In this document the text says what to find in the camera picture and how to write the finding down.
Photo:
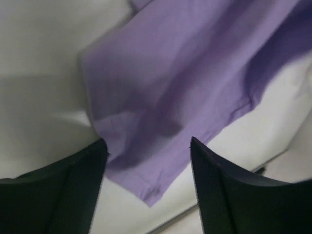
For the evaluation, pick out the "purple t shirt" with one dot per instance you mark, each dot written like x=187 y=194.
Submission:
x=181 y=69

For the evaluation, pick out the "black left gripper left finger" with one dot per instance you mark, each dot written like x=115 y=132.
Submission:
x=56 y=199

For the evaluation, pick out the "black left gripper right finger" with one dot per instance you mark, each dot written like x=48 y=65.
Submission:
x=233 y=200

